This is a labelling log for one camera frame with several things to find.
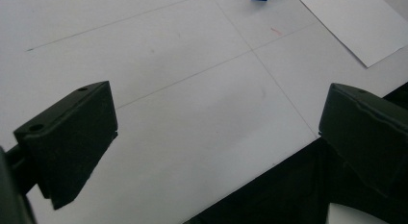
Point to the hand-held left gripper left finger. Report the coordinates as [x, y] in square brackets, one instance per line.
[69, 137]

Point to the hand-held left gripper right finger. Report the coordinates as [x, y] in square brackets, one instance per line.
[365, 134]

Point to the white paper sheet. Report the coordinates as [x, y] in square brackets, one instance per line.
[356, 22]

